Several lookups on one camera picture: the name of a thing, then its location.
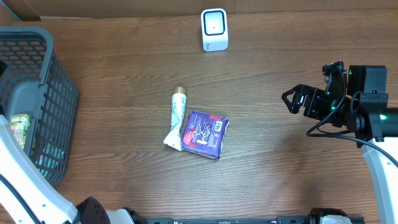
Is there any purple snack package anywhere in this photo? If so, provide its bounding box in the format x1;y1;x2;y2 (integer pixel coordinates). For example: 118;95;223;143
182;111;229;159

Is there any white tube gold cap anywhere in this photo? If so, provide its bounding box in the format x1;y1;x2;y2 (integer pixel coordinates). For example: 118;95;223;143
164;86;187;151

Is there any teal snack pouch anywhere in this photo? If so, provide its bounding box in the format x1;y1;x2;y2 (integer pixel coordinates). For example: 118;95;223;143
39;144;64;170

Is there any green drink carton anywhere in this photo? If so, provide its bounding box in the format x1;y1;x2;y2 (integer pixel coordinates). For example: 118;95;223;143
10;114;30;149

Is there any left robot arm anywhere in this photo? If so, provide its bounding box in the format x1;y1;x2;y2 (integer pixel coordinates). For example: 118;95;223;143
1;116;134;224

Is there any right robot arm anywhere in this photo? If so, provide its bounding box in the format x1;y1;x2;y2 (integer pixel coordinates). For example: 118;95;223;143
281;61;397;223

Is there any white barcode scanner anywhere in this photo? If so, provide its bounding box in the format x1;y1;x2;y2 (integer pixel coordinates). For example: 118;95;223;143
200;8;229;52

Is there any grey plastic mesh basket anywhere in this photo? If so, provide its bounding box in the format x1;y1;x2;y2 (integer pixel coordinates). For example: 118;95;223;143
1;26;80;185

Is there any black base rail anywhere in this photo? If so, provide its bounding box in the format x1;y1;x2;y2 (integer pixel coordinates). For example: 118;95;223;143
142;214;365;224

